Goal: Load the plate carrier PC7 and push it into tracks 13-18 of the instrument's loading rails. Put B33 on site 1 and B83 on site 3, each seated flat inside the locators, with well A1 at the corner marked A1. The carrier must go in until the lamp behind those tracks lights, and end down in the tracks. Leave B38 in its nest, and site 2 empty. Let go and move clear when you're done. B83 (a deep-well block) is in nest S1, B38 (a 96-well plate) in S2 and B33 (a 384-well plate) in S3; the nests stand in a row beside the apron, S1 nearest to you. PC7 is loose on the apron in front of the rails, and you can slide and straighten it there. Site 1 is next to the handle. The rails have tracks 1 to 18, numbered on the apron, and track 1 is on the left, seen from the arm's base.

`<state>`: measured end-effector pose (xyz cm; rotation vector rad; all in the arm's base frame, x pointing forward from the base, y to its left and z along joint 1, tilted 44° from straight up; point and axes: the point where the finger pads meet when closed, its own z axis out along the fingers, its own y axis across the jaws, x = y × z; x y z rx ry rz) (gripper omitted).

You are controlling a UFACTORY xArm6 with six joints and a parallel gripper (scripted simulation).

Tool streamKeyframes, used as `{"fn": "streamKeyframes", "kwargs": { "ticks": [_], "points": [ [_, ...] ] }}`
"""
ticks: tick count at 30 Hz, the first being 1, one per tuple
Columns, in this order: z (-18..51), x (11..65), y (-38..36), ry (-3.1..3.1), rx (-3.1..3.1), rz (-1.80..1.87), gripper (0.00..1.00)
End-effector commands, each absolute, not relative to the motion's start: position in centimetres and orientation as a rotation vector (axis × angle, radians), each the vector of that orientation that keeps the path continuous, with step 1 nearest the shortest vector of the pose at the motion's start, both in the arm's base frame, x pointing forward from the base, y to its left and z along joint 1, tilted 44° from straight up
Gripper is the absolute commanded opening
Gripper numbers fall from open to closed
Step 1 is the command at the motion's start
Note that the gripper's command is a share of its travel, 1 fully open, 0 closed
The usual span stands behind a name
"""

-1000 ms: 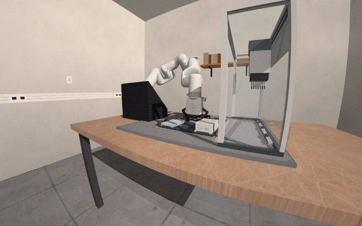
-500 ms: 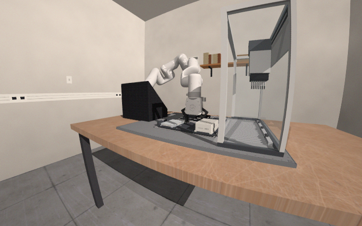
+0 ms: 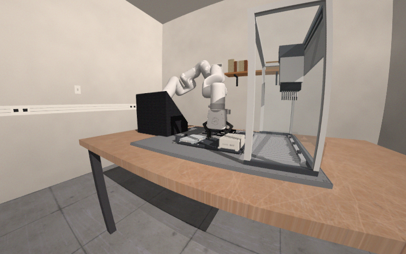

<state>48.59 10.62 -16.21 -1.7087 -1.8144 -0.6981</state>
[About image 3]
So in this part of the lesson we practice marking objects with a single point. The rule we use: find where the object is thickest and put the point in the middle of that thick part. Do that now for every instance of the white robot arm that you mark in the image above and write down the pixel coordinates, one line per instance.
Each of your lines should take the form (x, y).
(212, 87)

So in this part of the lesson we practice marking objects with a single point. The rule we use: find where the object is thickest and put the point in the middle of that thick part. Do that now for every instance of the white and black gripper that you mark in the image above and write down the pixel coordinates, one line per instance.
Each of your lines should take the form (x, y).
(217, 119)

